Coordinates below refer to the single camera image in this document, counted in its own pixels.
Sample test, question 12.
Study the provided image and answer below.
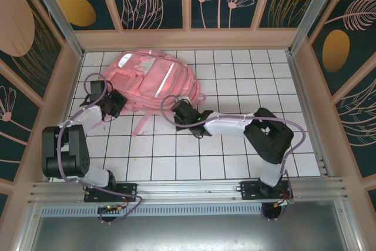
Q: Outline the pink backpack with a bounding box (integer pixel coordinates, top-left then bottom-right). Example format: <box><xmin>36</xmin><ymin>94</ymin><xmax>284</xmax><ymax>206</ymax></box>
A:
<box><xmin>101</xmin><ymin>48</ymin><xmax>206</xmax><ymax>137</ymax></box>

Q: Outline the small circuit board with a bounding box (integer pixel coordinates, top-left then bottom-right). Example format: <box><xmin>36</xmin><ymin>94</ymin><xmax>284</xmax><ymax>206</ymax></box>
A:
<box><xmin>273</xmin><ymin>199</ymin><xmax>294</xmax><ymax>208</ymax></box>
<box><xmin>98</xmin><ymin>203</ymin><xmax>126</xmax><ymax>213</ymax></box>

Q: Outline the grey metal sheet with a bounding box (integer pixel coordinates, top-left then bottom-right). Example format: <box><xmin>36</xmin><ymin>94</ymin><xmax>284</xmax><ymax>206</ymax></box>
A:
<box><xmin>17</xmin><ymin>217</ymin><xmax>362</xmax><ymax>251</ymax></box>

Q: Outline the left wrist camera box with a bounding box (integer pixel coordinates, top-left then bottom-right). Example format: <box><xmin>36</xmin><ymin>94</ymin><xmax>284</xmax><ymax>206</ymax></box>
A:
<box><xmin>89</xmin><ymin>79</ymin><xmax>109</xmax><ymax>101</ymax></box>

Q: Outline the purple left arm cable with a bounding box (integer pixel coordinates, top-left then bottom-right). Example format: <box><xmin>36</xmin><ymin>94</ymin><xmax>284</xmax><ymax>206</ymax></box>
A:
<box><xmin>57</xmin><ymin>72</ymin><xmax>144</xmax><ymax>225</ymax></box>

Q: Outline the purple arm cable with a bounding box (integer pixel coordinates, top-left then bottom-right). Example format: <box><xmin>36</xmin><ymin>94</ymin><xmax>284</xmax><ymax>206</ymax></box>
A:
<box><xmin>57</xmin><ymin>72</ymin><xmax>144</xmax><ymax>225</ymax></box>
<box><xmin>160</xmin><ymin>95</ymin><xmax>306</xmax><ymax>223</ymax></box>

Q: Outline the aluminium table side rail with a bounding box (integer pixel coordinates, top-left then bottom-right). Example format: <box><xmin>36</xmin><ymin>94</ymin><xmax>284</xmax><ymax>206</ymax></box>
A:
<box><xmin>285</xmin><ymin>51</ymin><xmax>333</xmax><ymax>179</ymax></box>
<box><xmin>43</xmin><ymin>52</ymin><xmax>86</xmax><ymax>182</ymax></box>

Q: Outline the aluminium mounting rail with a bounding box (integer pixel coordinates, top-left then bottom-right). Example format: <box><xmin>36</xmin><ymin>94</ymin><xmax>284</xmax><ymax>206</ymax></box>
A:
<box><xmin>28</xmin><ymin>176</ymin><xmax>350</xmax><ymax>205</ymax></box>

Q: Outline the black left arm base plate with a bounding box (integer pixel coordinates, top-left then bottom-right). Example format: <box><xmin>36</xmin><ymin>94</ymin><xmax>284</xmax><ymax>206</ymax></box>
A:
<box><xmin>83</xmin><ymin>182</ymin><xmax>138</xmax><ymax>203</ymax></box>

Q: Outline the slotted grey cable duct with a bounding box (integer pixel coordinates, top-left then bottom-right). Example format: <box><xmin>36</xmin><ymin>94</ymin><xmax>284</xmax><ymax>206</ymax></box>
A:
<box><xmin>39</xmin><ymin>205</ymin><xmax>338</xmax><ymax>219</ymax></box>

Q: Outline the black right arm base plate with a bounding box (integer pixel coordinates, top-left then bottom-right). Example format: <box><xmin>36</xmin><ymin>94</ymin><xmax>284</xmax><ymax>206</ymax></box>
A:
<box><xmin>240</xmin><ymin>179</ymin><xmax>294</xmax><ymax>202</ymax></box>

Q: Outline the aluminium corner post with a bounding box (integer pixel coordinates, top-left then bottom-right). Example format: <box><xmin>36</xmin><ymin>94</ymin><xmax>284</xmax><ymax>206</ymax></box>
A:
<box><xmin>288</xmin><ymin>0</ymin><xmax>344</xmax><ymax>56</ymax></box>
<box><xmin>25</xmin><ymin>0</ymin><xmax>85</xmax><ymax>59</ymax></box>

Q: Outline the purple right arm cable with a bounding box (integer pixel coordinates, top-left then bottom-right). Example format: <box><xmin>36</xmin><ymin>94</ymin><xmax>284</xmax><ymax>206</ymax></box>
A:
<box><xmin>160</xmin><ymin>95</ymin><xmax>306</xmax><ymax>223</ymax></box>

